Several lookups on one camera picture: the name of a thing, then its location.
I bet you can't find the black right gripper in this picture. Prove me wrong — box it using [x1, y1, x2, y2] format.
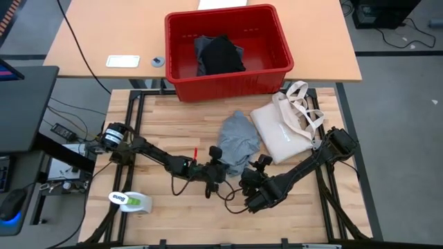
[239, 167, 289, 214]

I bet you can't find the grey t-shirt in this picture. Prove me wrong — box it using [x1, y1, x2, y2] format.
[216, 110, 262, 178]

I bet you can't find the red plastic laundry bin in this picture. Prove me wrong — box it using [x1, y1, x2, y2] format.
[163, 3, 296, 102]

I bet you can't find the beige canvas tote bag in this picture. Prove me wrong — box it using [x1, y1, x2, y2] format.
[249, 80, 327, 165]

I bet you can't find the black garment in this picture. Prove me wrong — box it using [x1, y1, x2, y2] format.
[201, 34, 248, 75]

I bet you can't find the dark grey garment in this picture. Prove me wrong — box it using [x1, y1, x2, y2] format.
[193, 35, 245, 77]

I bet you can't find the white flat rectangular device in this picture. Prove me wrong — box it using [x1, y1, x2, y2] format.
[105, 54, 141, 69]

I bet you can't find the white electronics board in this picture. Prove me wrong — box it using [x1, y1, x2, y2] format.
[46, 143, 96, 194]

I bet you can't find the black power adapter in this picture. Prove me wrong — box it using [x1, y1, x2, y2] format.
[50, 122, 77, 141]

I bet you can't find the white paper sheet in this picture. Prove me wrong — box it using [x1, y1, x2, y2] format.
[197, 0, 249, 11]

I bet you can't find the tan wooden desk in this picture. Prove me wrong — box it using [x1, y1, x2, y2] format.
[43, 0, 363, 83]

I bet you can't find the black side desk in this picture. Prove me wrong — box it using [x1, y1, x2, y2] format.
[0, 65, 60, 154]

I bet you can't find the black computer mouse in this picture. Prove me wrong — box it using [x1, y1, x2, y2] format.
[0, 187, 28, 223]

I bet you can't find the black keyboard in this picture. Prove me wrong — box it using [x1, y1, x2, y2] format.
[0, 155, 13, 193]

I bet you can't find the black computer tower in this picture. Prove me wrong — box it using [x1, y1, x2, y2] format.
[351, 0, 422, 30]

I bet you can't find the monitor with coloured screen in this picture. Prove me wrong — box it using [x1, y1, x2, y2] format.
[0, 57, 26, 82]

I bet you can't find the black device with orange stripes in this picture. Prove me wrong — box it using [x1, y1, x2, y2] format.
[0, 0, 22, 37]

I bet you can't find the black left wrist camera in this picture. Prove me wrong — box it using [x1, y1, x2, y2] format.
[208, 145, 224, 164]

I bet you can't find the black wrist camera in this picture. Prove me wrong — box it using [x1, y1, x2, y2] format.
[208, 145, 224, 164]
[253, 154, 274, 171]

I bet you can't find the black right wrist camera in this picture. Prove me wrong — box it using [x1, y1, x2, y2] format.
[253, 154, 274, 171]

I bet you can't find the black aluminium table frame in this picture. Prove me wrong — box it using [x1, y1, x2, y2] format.
[78, 88, 374, 249]

